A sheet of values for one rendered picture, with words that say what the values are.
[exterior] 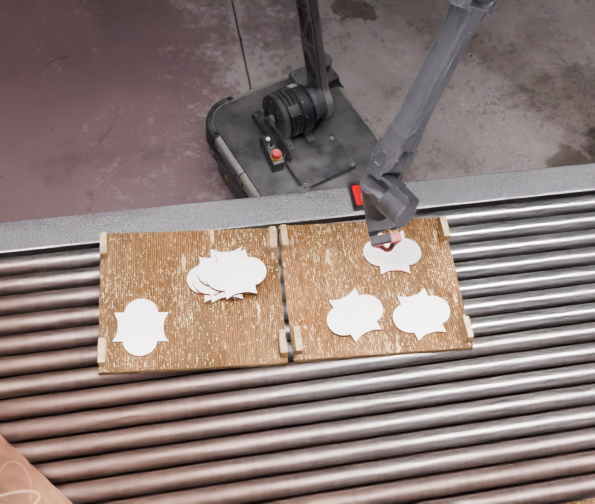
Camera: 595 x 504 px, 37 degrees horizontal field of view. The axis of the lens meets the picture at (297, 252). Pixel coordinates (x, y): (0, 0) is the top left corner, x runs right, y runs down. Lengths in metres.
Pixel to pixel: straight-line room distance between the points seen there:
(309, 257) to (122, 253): 0.43
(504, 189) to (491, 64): 1.62
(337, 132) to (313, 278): 1.22
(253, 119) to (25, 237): 1.26
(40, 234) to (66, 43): 1.73
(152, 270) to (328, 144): 1.24
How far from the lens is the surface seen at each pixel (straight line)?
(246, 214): 2.18
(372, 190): 1.85
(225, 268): 2.04
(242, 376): 1.98
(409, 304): 2.08
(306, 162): 3.10
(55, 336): 2.05
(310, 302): 2.05
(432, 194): 2.29
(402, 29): 3.95
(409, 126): 1.81
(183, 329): 2.01
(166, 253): 2.10
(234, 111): 3.24
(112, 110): 3.57
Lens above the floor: 2.75
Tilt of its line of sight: 59 degrees down
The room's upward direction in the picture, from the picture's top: 10 degrees clockwise
